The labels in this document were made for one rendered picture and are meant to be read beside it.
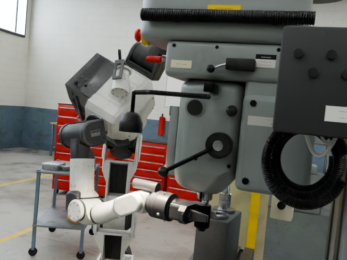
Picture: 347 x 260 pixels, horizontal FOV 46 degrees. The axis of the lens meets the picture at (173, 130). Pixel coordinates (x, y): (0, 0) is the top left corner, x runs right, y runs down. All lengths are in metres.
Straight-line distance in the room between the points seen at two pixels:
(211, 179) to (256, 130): 0.19
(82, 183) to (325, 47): 1.00
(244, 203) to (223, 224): 1.47
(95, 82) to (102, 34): 10.04
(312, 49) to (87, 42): 11.15
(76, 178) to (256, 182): 0.71
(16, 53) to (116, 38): 2.89
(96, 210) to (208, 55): 0.68
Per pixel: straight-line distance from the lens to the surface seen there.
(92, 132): 1.54
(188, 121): 1.15
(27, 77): 12.80
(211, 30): 1.13
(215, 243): 1.57
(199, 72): 1.13
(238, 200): 3.01
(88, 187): 1.55
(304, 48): 0.85
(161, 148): 6.12
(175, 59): 1.15
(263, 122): 1.09
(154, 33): 1.17
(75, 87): 1.66
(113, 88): 1.52
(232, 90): 1.13
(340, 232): 1.09
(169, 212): 1.30
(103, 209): 1.46
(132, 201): 1.34
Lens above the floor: 1.54
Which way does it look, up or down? 3 degrees down
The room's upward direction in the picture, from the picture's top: 5 degrees clockwise
